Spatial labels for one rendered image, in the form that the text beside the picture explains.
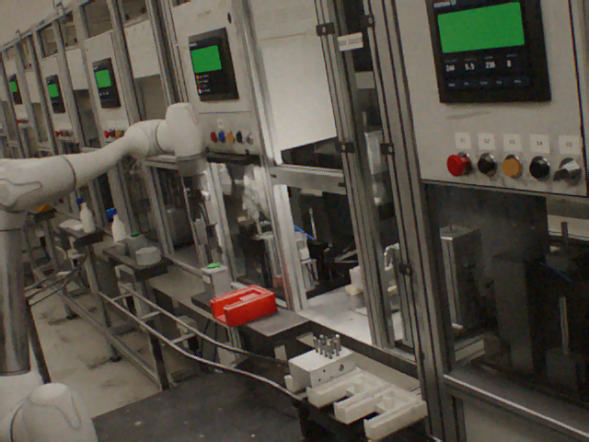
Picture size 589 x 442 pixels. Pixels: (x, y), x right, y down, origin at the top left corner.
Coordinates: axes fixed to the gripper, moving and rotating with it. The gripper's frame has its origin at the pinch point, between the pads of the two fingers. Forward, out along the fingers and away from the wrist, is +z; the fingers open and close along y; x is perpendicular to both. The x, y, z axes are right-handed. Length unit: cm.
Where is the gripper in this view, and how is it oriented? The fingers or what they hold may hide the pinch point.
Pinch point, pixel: (206, 238)
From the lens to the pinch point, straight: 232.9
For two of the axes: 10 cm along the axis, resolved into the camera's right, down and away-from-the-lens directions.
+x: -8.5, 2.6, -4.6
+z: 1.7, 9.6, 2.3
